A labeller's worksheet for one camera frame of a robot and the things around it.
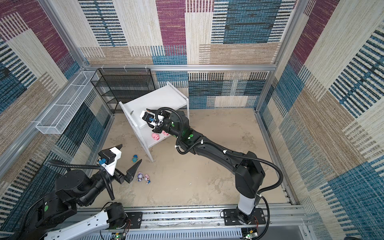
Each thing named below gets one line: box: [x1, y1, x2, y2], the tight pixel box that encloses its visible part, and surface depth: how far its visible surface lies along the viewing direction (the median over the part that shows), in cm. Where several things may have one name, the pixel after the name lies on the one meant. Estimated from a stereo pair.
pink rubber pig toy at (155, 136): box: [151, 133, 160, 141], surface depth 85 cm
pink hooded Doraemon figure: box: [144, 173, 151, 185], surface depth 86 cm
